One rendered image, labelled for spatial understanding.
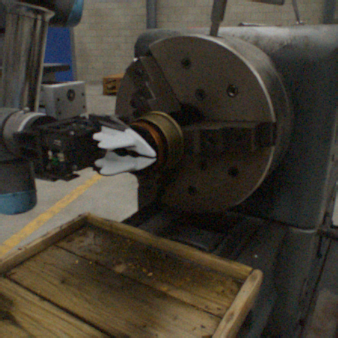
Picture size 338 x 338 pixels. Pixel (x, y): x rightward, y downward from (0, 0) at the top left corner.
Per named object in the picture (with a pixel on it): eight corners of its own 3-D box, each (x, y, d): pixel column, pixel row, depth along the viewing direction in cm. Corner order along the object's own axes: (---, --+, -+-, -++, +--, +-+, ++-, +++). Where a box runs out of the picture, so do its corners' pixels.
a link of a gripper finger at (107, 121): (123, 153, 47) (78, 143, 52) (131, 150, 48) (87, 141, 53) (121, 120, 46) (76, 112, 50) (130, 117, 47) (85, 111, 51)
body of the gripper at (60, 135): (71, 185, 46) (16, 168, 52) (114, 167, 53) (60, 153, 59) (66, 130, 43) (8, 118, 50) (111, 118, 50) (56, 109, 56)
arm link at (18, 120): (45, 149, 61) (39, 103, 59) (62, 153, 59) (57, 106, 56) (7, 161, 56) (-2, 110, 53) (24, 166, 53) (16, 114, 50)
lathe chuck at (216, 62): (133, 164, 81) (151, 21, 67) (261, 220, 67) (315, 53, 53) (107, 176, 73) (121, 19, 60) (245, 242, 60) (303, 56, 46)
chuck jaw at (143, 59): (173, 118, 64) (142, 62, 64) (193, 105, 61) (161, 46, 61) (138, 130, 55) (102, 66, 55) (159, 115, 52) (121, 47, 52)
